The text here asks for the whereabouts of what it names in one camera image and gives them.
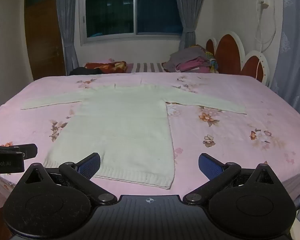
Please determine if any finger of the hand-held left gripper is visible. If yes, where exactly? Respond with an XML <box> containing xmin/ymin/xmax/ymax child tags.
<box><xmin>0</xmin><ymin>143</ymin><xmax>38</xmax><ymax>160</ymax></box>

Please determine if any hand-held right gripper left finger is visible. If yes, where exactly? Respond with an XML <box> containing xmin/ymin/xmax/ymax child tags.
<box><xmin>22</xmin><ymin>152</ymin><xmax>118</xmax><ymax>205</ymax></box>

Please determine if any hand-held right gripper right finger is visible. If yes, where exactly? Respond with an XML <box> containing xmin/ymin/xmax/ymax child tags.
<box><xmin>183</xmin><ymin>152</ymin><xmax>278</xmax><ymax>205</ymax></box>

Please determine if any white knitted sweater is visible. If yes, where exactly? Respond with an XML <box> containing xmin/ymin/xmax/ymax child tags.
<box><xmin>20</xmin><ymin>84</ymin><xmax>247</xmax><ymax>190</ymax></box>

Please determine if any pile of folded clothes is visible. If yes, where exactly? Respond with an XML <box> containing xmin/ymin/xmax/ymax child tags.
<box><xmin>162</xmin><ymin>44</ymin><xmax>219</xmax><ymax>74</ymax></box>

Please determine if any pink floral bedsheet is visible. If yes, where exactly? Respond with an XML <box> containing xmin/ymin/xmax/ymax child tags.
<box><xmin>0</xmin><ymin>72</ymin><xmax>300</xmax><ymax>240</ymax></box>

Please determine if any black cloth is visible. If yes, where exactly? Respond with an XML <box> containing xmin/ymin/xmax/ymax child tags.
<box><xmin>69</xmin><ymin>67</ymin><xmax>103</xmax><ymax>76</ymax></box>

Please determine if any grey striped sheet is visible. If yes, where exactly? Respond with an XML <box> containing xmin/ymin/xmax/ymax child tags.
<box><xmin>126</xmin><ymin>62</ymin><xmax>170</xmax><ymax>73</ymax></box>

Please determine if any brown wooden door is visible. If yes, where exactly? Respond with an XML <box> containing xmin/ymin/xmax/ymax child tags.
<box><xmin>24</xmin><ymin>0</ymin><xmax>67</xmax><ymax>81</ymax></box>

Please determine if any brown and white headboard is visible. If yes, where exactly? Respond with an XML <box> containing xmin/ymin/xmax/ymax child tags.
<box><xmin>205</xmin><ymin>31</ymin><xmax>270</xmax><ymax>87</ymax></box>

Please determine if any grey curtain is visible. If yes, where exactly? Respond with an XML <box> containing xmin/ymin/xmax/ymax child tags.
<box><xmin>174</xmin><ymin>0</ymin><xmax>197</xmax><ymax>50</ymax></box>
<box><xmin>55</xmin><ymin>0</ymin><xmax>79</xmax><ymax>75</ymax></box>

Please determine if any sliding glass window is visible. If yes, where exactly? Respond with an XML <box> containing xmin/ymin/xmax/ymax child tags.
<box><xmin>81</xmin><ymin>0</ymin><xmax>184</xmax><ymax>43</ymax></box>

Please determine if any blue patterned wall curtain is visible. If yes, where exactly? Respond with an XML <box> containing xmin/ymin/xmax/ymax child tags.
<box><xmin>270</xmin><ymin>0</ymin><xmax>300</xmax><ymax>125</ymax></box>

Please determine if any white cable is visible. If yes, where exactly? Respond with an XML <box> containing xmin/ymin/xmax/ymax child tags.
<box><xmin>254</xmin><ymin>4</ymin><xmax>277</xmax><ymax>82</ymax></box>

